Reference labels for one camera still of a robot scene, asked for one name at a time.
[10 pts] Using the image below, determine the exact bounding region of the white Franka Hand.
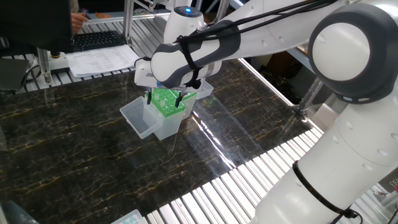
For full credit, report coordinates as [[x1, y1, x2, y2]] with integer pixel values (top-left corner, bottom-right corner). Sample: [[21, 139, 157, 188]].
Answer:
[[134, 57, 183, 109]]

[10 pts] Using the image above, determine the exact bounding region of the clear tip box green rack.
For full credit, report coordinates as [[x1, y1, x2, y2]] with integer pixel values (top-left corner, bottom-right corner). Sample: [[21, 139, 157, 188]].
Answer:
[[182, 79, 215, 121], [119, 88, 187, 141]]

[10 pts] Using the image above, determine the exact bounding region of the bare person hand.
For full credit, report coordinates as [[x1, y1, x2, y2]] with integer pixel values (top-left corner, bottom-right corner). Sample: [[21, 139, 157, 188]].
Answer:
[[70, 12, 90, 34]]

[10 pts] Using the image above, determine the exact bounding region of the white paper stack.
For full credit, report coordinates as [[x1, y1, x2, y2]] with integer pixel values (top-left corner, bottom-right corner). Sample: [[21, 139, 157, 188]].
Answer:
[[65, 44, 141, 79]]

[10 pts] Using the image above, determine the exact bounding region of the black keyboard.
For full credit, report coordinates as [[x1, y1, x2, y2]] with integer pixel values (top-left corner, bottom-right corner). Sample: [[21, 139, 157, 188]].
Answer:
[[72, 30, 127, 53]]

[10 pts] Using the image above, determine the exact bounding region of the black marble pattern board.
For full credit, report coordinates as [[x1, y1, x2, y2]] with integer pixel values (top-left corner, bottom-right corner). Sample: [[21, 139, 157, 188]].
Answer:
[[0, 50, 313, 224]]

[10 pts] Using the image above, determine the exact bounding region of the white stand base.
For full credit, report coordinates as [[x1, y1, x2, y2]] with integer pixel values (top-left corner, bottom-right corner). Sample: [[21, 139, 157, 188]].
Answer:
[[49, 51, 71, 75]]

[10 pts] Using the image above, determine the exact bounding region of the clear tip box blue rack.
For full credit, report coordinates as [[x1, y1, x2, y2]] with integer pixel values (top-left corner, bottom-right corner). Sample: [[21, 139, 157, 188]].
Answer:
[[111, 208, 147, 224]]

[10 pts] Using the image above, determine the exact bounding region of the diagonal aluminium strut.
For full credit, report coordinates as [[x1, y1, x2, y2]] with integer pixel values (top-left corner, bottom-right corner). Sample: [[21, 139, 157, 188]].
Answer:
[[294, 77, 324, 121]]

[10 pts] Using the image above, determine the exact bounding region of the black computer monitor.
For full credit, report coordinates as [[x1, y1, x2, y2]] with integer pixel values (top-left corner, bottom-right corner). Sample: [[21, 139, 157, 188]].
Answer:
[[0, 0, 75, 54]]

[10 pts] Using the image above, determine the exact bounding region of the black flat box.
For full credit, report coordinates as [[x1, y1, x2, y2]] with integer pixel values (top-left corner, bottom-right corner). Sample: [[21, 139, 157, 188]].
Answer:
[[0, 57, 31, 91]]

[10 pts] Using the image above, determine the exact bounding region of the grey rounded object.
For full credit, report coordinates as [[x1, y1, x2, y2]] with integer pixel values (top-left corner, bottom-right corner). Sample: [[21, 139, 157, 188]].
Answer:
[[0, 200, 40, 224]]

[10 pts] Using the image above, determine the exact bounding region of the black camera cable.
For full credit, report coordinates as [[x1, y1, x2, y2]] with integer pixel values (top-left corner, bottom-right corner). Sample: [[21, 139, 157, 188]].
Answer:
[[133, 0, 364, 224]]

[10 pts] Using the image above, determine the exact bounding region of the tall aluminium frame post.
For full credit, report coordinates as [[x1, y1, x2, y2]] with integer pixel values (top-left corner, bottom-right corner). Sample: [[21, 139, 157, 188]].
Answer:
[[122, 0, 136, 47]]

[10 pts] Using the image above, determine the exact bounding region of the short aluminium frame post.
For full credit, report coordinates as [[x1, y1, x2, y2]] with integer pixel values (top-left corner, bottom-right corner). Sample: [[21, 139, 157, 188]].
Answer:
[[36, 48, 53, 88]]

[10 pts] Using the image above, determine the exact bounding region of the grey metal shelf rail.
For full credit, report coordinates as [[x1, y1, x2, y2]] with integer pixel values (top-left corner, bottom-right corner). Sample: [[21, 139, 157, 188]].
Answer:
[[287, 46, 315, 74]]

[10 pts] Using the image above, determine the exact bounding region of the black arm strap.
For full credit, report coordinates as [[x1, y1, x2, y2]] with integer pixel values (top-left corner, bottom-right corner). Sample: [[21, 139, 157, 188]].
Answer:
[[292, 161, 360, 219]]

